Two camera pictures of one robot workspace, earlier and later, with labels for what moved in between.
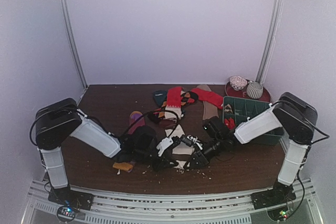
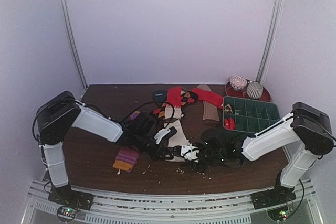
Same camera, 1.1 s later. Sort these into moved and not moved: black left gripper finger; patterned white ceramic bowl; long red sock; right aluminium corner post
Moved: black left gripper finger
Not moved: right aluminium corner post; long red sock; patterned white ceramic bowl
